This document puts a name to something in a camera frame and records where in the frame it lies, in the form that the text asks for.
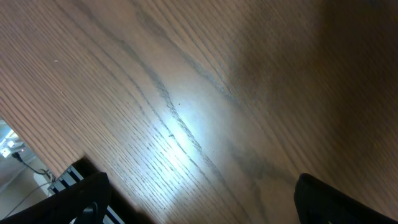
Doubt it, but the white power strip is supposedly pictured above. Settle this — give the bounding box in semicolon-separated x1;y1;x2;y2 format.
1;129;26;158

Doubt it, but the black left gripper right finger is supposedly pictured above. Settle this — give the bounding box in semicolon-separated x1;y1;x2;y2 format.
294;173;397;224

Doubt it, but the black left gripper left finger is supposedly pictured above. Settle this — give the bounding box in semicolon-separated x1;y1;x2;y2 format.
1;172;111;224

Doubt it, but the black cable on floor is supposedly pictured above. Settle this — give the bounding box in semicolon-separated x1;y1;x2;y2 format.
11;151;57;183

